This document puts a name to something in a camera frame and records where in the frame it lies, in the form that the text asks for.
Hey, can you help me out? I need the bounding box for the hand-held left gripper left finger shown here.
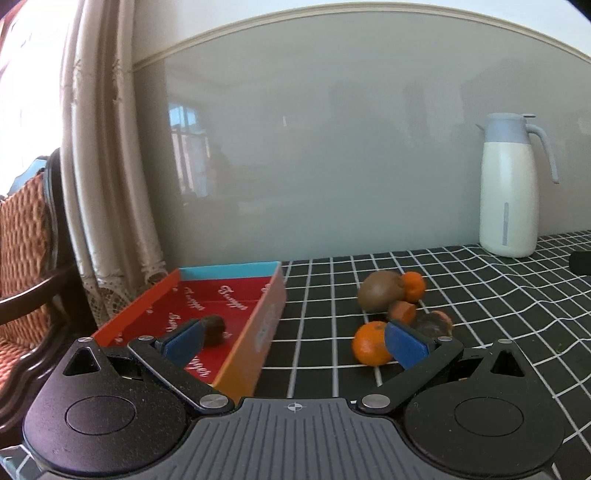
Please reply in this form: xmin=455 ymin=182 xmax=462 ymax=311
xmin=62 ymin=319 xmax=232 ymax=414

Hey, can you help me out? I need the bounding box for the large brown kiwi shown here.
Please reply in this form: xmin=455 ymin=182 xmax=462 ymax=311
xmin=358 ymin=271 xmax=407 ymax=315

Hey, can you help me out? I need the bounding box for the red cardboard box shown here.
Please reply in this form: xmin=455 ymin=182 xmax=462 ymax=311
xmin=90 ymin=261 xmax=287 ymax=398

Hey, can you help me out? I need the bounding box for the blue cloth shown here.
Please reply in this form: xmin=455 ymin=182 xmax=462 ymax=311
xmin=11 ymin=158 xmax=47 ymax=192

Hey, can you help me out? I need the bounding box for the large tangerine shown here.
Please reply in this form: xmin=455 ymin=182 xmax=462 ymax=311
xmin=352 ymin=321 xmax=393 ymax=367

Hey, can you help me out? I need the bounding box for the white thermos jug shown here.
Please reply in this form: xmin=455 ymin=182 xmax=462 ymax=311
xmin=475 ymin=113 xmax=560 ymax=258

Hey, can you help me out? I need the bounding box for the beige lace curtain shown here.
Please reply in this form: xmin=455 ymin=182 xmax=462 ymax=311
xmin=60 ymin=0 xmax=169 ymax=328

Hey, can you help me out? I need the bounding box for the wicker wooden chair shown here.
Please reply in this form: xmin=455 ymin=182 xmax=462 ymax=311
xmin=0 ymin=148 xmax=100 ymax=448

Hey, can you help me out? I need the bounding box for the dark passion fruit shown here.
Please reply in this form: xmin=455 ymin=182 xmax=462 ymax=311
xmin=203 ymin=315 xmax=228 ymax=348
xmin=411 ymin=310 xmax=453 ymax=340

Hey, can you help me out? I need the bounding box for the orange-brown fruit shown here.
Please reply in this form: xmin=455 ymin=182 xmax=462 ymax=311
xmin=387 ymin=301 xmax=417 ymax=326

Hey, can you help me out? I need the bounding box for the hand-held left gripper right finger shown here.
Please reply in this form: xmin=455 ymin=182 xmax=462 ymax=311
xmin=362 ymin=322 xmax=531 ymax=414

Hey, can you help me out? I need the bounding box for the black object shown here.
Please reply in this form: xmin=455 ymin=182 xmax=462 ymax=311
xmin=569 ymin=250 xmax=591 ymax=276

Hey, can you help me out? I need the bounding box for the small tangerine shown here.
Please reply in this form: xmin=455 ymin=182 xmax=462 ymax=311
xmin=401 ymin=272 xmax=426 ymax=304

